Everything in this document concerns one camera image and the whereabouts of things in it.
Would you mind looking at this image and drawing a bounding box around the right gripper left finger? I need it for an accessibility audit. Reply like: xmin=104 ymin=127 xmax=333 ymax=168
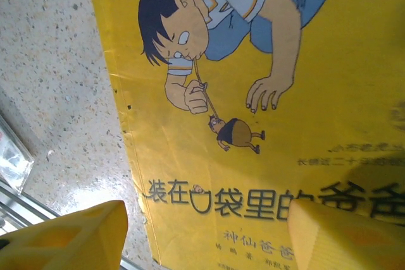
xmin=0 ymin=199 xmax=129 ymax=270

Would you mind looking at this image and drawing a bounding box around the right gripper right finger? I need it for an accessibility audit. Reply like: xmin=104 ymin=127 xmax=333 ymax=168
xmin=287 ymin=199 xmax=405 ymax=270

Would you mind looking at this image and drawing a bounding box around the clear plastic pencil box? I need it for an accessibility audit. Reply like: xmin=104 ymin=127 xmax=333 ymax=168
xmin=0 ymin=114 xmax=35 ymax=195

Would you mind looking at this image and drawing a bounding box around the yellow cartoon cover book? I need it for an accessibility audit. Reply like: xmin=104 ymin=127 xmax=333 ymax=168
xmin=84 ymin=0 xmax=405 ymax=270

